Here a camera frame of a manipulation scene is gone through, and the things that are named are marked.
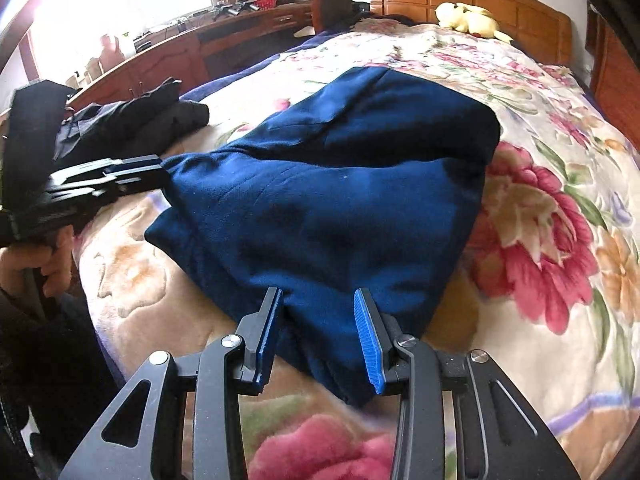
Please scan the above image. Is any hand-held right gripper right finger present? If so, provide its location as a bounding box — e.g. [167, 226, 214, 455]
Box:
[352, 287, 581, 480]

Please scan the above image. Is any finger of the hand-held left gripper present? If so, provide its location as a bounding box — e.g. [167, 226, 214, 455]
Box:
[102, 155, 165, 177]
[112, 167, 171, 201]

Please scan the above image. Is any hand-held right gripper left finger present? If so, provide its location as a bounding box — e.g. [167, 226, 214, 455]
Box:
[59, 286, 285, 480]

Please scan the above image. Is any blue suit jacket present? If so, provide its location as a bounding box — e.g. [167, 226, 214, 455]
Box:
[144, 66, 502, 408]

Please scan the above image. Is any person's left forearm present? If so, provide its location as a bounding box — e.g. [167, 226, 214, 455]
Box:
[0, 290, 123, 480]

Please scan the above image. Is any person's left hand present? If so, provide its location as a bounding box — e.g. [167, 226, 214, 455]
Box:
[0, 226, 76, 300]

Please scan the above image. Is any dark cloth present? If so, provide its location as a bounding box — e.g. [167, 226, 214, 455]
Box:
[52, 77, 211, 172]

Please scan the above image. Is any wooden desk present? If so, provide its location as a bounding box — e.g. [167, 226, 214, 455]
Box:
[65, 0, 316, 111]

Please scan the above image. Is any floral blanket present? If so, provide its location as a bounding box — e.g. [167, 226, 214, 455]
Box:
[75, 16, 640, 480]

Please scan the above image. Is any wooden chair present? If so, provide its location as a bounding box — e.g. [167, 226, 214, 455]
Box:
[312, 0, 359, 31]

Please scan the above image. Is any yellow plush toy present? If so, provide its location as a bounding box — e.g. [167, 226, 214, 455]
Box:
[434, 2, 515, 45]

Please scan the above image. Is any wooden bed headboard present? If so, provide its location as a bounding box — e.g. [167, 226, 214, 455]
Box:
[370, 0, 574, 69]

